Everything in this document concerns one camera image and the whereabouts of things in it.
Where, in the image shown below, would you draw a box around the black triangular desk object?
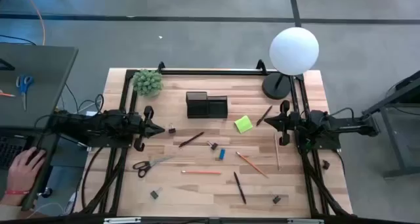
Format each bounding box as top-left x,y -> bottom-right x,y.
0,58 -> 16,71

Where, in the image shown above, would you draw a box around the black floor cable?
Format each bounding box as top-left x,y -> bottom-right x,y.
0,34 -> 37,46

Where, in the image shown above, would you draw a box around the green potted succulent plant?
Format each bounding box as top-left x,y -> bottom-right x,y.
132,69 -> 164,97

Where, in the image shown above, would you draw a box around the black pen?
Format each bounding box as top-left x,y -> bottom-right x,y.
233,171 -> 247,205
256,105 -> 274,127
178,131 -> 205,148

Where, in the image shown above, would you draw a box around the orange pencil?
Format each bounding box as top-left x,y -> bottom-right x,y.
236,151 -> 269,179
181,169 -> 222,175

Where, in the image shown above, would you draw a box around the white cable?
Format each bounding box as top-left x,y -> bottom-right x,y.
28,190 -> 78,218

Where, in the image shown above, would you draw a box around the green sticky note pad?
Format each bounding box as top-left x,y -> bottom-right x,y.
234,115 -> 254,135

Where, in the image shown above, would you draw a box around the person's hand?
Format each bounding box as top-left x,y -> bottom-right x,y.
5,146 -> 47,194

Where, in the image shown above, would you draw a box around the grey side desk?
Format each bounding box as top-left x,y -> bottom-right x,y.
0,43 -> 79,212

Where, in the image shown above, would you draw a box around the black aluminium table frame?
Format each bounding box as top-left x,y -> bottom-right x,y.
78,60 -> 354,218

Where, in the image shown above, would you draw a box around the black handled scissors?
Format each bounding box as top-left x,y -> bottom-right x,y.
132,155 -> 175,179

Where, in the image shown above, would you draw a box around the black mesh desk organizer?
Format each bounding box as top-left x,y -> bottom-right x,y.
185,91 -> 228,120

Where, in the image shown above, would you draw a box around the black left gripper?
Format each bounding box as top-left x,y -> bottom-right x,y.
129,105 -> 165,152

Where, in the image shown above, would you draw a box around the red wristband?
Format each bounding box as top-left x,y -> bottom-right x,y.
4,189 -> 31,196

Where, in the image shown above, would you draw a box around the person's forearm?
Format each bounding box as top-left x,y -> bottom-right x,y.
0,192 -> 32,219

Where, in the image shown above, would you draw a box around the black keyboard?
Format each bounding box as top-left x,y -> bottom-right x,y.
0,135 -> 32,171

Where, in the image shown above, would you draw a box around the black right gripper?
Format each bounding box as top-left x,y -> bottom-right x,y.
263,99 -> 311,146

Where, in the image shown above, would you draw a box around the blue handled scissors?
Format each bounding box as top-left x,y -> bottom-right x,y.
15,74 -> 35,112

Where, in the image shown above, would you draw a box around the silver metal bracket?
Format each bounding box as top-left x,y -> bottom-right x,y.
287,218 -> 325,224
103,217 -> 142,224

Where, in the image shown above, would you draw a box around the thin wooden stick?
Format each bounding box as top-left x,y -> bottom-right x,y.
274,132 -> 282,171

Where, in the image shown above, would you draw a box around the white globe table lamp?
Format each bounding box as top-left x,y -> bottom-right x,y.
261,26 -> 320,101

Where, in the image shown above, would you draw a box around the dark metal side table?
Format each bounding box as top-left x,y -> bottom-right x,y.
362,69 -> 420,179

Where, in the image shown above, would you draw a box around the orange hanging cable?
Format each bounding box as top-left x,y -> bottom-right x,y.
21,0 -> 46,46

